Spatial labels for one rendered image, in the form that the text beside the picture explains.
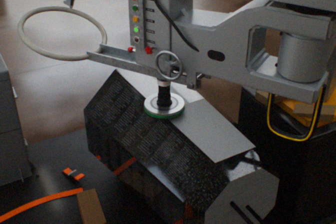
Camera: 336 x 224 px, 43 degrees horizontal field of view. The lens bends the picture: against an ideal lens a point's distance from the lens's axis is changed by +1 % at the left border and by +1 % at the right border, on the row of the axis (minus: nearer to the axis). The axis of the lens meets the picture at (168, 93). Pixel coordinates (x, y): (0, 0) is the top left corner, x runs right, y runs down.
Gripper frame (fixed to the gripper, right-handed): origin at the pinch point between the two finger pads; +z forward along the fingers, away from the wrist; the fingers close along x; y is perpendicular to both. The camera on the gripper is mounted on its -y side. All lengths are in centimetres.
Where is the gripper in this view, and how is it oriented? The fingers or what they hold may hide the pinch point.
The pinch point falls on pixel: (71, 7)
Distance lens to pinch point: 273.4
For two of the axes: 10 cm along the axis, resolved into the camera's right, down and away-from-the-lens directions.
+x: -0.7, 6.8, -7.3
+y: -9.4, -2.8, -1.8
